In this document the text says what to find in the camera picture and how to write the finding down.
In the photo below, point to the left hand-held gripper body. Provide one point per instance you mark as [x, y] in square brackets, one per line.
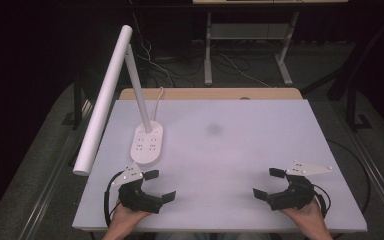
[136, 198]

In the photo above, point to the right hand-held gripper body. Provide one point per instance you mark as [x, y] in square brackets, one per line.
[298, 195]

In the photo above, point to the person's right hand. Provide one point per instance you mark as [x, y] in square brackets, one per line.
[308, 218]

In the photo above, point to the person's left hand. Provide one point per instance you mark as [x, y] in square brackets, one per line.
[123, 220]

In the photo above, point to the white table mat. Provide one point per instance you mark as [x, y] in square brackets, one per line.
[230, 156]

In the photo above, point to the white desk lamp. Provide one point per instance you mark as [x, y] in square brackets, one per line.
[103, 100]

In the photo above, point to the wooden table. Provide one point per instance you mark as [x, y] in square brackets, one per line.
[196, 94]

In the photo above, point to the black metal stand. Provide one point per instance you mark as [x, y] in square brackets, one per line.
[355, 106]

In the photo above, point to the grey metal desk frame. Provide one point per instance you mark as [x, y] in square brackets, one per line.
[250, 31]

